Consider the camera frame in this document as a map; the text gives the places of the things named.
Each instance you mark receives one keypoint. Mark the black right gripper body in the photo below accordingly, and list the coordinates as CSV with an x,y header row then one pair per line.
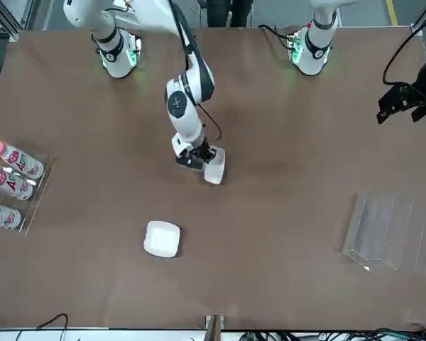
x,y
190,162

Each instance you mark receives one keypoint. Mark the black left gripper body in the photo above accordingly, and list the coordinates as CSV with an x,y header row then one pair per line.
x,y
424,90

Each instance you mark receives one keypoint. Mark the white box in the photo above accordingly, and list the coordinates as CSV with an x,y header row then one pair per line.
x,y
216,170
161,238

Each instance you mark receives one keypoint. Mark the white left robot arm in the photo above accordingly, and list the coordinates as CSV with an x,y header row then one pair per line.
x,y
314,53

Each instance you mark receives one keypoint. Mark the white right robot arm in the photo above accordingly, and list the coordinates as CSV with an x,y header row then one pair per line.
x,y
184,120

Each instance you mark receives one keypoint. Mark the clear plastic stepped holder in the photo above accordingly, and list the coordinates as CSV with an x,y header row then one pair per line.
x,y
387,234

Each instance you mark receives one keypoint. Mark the person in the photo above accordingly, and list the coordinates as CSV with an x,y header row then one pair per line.
x,y
229,12

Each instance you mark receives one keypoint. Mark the clear plastic bottle shelf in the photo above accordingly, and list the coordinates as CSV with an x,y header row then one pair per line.
x,y
39,199

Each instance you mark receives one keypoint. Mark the aluminium corner frame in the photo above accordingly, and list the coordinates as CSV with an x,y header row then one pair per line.
x,y
417,30
7,17

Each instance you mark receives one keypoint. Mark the aluminium frame post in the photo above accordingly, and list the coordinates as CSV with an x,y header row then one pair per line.
x,y
214,325

